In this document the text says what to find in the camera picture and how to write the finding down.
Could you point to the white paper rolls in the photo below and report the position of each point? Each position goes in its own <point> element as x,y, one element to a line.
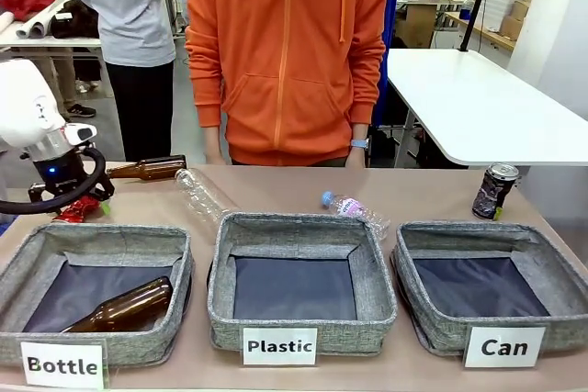
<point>39,25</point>

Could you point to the cardboard boxes stack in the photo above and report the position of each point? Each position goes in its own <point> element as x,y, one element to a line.
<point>516,15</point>

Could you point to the grey basket labelled Can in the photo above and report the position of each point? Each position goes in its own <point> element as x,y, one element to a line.
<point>565,272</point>

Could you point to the light blue wristwatch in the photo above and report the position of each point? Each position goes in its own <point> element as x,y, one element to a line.
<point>359,143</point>

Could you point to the large clear plastic bottle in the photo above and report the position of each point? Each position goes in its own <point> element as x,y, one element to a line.
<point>202,199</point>

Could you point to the white Bottle label card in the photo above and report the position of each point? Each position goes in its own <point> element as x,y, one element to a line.
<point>62,364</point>

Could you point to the brown glass bottle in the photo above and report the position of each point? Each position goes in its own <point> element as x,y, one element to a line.
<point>147,168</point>
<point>128,307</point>

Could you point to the person in grey shirt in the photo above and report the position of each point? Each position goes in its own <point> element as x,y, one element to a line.
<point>133,43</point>

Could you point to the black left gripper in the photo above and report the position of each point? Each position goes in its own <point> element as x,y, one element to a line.
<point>57,171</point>

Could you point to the dark printed drink can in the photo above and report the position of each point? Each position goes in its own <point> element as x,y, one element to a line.
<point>494,192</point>

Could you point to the white Can label card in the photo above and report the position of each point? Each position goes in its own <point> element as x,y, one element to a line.
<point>504,347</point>

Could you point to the black sneaker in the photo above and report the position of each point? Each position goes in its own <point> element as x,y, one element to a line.
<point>82,111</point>

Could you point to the person's right hand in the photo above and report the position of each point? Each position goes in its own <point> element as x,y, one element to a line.
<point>214,148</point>

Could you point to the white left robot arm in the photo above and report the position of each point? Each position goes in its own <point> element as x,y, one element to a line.
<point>23,98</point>

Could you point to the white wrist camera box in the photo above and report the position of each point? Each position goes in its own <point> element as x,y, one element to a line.
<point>82,133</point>

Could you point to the large white table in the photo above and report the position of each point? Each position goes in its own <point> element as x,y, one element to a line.
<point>482,103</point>

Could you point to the white Plastic label card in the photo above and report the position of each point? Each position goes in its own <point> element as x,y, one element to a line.
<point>280,346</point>

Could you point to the white side table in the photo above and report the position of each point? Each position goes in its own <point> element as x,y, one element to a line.
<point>50,43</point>

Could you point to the person in orange hoodie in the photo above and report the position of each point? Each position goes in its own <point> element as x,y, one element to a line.
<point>285,66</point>

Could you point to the crushed red can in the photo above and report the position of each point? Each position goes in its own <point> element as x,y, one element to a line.
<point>78,210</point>

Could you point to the black bag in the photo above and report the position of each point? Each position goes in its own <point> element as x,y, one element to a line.
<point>75,20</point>

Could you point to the small bottle with pink label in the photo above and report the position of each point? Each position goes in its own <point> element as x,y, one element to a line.
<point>356,210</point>

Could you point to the person's left hand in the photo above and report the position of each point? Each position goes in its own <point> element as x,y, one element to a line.
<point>356,158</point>

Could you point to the grey basket labelled Plastic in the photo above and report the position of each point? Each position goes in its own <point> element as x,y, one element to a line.
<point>298,231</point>

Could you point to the grey basket labelled Bottle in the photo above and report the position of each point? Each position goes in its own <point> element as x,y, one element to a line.
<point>179,282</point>

